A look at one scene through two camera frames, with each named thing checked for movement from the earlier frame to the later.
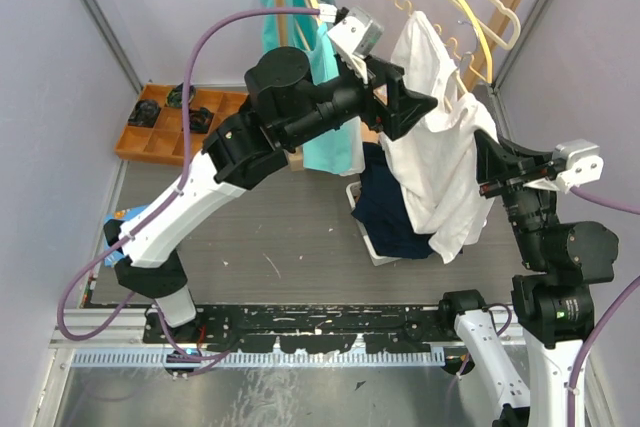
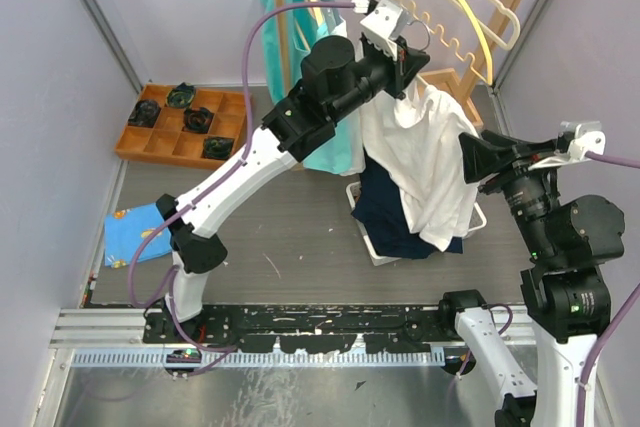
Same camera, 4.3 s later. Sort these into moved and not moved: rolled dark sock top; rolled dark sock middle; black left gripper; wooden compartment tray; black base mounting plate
Moved: black left gripper
Not moved: wooden compartment tray; rolled dark sock middle; black base mounting plate; rolled dark sock top
